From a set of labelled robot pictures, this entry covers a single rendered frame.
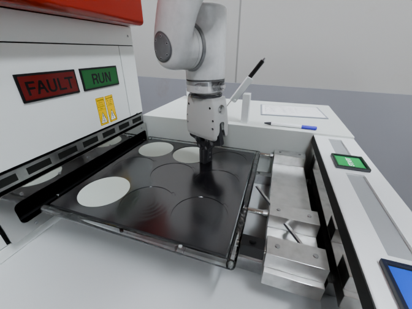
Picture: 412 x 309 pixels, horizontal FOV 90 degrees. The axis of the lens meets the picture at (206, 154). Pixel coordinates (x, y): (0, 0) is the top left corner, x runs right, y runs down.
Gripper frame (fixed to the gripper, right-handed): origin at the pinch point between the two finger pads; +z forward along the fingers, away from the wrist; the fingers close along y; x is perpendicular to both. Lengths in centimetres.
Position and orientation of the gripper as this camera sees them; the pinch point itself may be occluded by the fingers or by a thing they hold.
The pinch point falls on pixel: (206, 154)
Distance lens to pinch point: 52.9
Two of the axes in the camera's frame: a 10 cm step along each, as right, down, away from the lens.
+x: -6.9, 3.3, -6.4
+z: 0.1, 8.9, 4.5
